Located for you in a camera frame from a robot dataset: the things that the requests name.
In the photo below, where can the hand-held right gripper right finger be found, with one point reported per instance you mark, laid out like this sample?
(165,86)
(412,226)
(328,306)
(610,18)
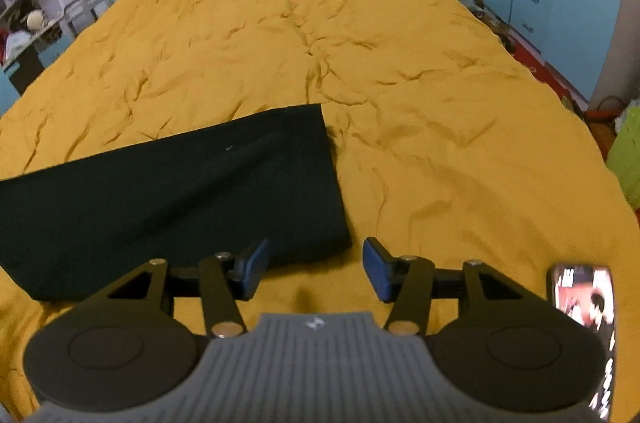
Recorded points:
(376,270)

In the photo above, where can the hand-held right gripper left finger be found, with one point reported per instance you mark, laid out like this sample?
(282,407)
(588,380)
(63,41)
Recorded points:
(255,270)

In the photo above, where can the black pants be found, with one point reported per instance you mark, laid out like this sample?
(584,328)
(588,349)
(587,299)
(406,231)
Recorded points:
(175,198)

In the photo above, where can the yellow bedspread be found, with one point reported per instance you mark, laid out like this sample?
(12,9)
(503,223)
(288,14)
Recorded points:
(350,68)

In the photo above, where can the smartphone with lit screen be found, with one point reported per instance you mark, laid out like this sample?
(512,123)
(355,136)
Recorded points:
(590,303)

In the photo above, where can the red rug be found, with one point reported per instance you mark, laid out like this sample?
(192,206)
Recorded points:
(537,63)

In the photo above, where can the green cloth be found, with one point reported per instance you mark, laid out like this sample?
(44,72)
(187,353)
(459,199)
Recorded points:
(625,153)

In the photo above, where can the grey chair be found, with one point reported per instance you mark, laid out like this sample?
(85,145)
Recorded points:
(85,10)

